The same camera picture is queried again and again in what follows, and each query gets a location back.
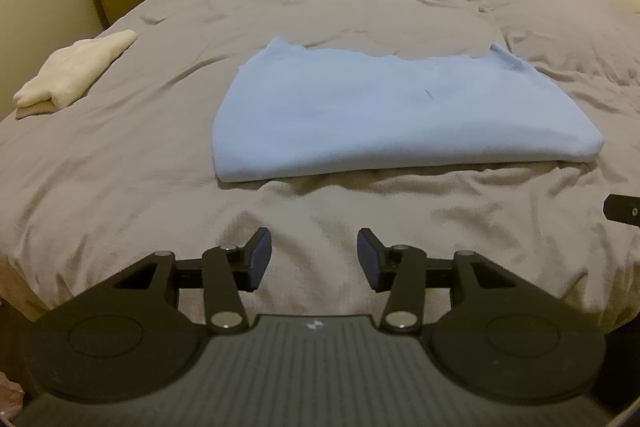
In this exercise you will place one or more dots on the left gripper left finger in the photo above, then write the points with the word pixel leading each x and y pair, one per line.
pixel 227 270

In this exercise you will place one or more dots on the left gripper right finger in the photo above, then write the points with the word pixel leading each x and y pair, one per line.
pixel 399 271

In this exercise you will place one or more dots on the light blue sweatshirt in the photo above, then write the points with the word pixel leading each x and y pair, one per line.
pixel 292 111

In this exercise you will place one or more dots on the grey duvet cover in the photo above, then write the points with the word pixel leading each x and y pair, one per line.
pixel 128 169

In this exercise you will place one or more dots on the folded white towel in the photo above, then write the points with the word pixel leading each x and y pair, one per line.
pixel 69 73

